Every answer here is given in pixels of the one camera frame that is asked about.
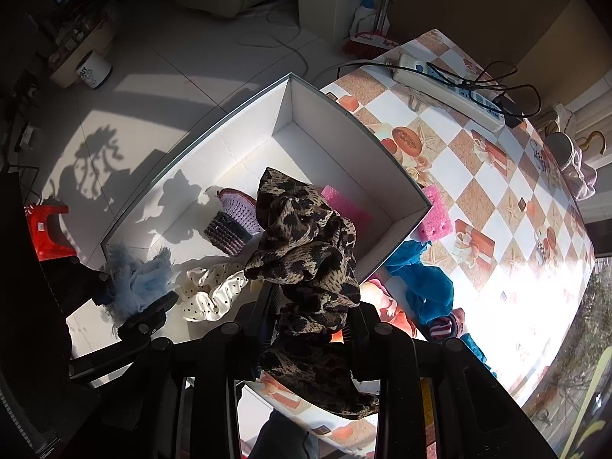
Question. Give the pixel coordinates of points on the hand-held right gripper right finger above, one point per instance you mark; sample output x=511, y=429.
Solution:
x=363, y=330

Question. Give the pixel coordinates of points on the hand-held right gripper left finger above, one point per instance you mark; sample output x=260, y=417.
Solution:
x=265, y=311

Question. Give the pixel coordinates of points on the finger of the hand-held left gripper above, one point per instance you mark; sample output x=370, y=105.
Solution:
x=91, y=282
x=143, y=318

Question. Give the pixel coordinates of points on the light blue fluffy scrunchie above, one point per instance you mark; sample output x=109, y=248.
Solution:
x=138, y=282

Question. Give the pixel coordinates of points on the white polka dot scrunchie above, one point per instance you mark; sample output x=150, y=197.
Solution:
x=210, y=296

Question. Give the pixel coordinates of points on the leopard print scrunchie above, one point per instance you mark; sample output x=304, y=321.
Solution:
x=306, y=258

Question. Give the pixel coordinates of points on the dark and pink knitted scrunchie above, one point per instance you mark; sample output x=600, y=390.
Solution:
x=229, y=224

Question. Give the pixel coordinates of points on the pink sponge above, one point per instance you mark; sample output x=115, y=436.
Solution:
x=349, y=208
x=435, y=217

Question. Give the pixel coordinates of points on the white cardboard box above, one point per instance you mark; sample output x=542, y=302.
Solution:
x=306, y=153

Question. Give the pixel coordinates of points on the orange printed tissue pack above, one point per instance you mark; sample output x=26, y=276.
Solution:
x=389, y=308

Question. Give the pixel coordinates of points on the red plastic stool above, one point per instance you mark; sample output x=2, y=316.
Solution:
x=45, y=229

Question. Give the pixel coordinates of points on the blue plastic shoe cover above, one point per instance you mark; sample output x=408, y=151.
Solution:
x=473, y=346
x=425, y=287

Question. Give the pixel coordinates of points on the red striped scrunchie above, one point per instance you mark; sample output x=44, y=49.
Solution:
x=442, y=327

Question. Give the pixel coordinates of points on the checked plastic tablecloth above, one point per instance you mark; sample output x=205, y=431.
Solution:
x=478, y=201

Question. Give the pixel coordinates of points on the white printed bin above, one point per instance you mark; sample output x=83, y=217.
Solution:
x=95, y=69

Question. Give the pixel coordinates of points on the low wooden table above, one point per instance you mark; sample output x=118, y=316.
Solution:
x=64, y=69

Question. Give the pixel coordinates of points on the white power strip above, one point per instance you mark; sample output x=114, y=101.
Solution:
x=444, y=86

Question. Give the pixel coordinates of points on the black power adapter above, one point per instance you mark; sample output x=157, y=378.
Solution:
x=509, y=110

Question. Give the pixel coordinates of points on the red broom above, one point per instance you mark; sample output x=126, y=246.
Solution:
x=370, y=43

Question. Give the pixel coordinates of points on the white bottle with blue cap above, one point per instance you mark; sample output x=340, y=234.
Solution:
x=366, y=21

